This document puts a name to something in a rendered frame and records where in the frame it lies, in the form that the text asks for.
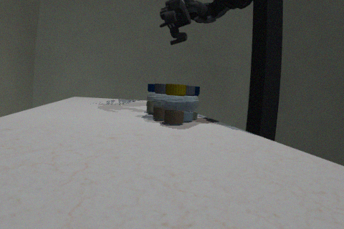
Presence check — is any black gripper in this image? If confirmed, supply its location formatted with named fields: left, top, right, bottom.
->
left=160, top=0, right=191, bottom=45

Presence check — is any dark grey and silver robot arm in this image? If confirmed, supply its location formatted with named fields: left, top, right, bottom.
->
left=184, top=0, right=253, bottom=24

